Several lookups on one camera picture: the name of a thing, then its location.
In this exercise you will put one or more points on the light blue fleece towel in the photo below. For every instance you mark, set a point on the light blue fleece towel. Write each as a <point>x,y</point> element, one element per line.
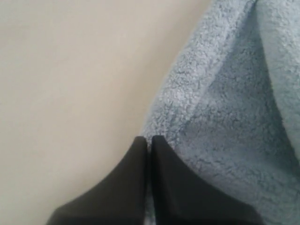
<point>230,105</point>

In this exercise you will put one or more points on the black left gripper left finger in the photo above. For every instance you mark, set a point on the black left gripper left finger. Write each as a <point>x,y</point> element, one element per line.
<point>119,199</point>

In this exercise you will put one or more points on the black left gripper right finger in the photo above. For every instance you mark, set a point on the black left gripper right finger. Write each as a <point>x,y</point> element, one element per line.
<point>182,198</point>

